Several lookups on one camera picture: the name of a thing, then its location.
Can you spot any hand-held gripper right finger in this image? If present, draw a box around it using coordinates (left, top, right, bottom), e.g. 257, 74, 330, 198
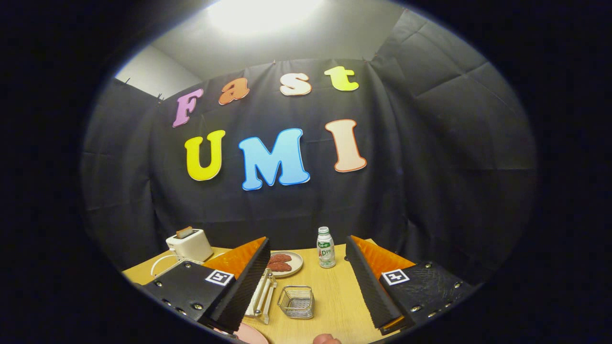
345, 235, 476, 335

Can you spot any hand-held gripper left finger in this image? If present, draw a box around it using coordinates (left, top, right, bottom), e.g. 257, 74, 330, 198
142, 236, 271, 335

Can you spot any white wire dish rack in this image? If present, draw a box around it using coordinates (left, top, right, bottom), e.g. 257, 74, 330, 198
151, 253, 278, 325

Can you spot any pink plate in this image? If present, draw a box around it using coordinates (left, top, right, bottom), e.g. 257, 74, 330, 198
215, 322, 269, 344

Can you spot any metal wire basket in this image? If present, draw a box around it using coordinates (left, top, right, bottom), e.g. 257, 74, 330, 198
277, 286, 315, 320

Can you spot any beige plate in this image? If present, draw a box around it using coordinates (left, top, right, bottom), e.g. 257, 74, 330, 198
265, 251, 304, 278

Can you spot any white drink bottle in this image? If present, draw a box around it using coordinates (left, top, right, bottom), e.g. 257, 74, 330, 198
317, 226, 336, 269

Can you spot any white toaster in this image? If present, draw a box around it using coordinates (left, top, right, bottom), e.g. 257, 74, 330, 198
165, 228, 214, 262

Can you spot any black backdrop cloth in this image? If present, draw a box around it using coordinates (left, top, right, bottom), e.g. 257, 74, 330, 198
80, 10, 538, 287

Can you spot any ceiling light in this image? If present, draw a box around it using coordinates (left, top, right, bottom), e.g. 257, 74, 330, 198
206, 0, 326, 36

